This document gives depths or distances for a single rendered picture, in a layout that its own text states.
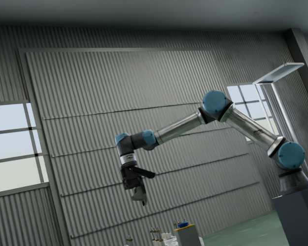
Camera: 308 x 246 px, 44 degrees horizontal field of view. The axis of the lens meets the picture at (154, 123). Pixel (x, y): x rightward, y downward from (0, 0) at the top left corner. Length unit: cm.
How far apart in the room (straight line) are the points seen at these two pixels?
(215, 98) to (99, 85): 324
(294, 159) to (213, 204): 351
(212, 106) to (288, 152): 39
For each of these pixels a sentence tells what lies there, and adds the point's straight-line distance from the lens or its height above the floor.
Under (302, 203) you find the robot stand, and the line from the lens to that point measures 188.
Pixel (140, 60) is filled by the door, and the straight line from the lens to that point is 542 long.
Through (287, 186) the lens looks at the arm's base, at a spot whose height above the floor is 34.
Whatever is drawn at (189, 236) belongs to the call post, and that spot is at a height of 28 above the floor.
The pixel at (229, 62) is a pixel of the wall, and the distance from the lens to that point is 658.
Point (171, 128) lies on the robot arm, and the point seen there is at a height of 78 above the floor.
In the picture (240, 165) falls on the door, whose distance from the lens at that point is 574.
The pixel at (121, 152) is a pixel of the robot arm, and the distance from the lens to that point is 186.
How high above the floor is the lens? 37
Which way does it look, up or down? 14 degrees up
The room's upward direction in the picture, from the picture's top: 17 degrees counter-clockwise
